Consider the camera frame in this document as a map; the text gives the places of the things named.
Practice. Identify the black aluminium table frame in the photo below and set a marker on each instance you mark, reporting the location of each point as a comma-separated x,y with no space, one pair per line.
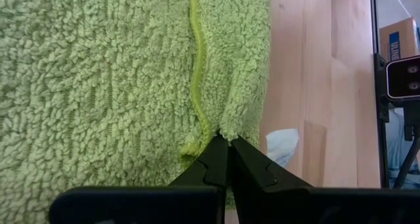
380,151

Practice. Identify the green microfiber towel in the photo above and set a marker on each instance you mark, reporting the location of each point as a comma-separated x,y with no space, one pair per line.
98,86

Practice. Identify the person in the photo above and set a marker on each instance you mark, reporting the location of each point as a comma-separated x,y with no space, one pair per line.
395,132

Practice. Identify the brown cardboard box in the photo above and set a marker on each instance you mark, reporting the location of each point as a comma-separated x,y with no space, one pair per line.
400,36

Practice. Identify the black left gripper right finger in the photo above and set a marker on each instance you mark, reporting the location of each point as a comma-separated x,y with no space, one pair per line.
252,174

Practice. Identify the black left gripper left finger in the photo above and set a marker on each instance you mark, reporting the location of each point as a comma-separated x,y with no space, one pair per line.
213,165

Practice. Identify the black depth camera with stand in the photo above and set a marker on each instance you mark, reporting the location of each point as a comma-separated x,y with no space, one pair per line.
403,77

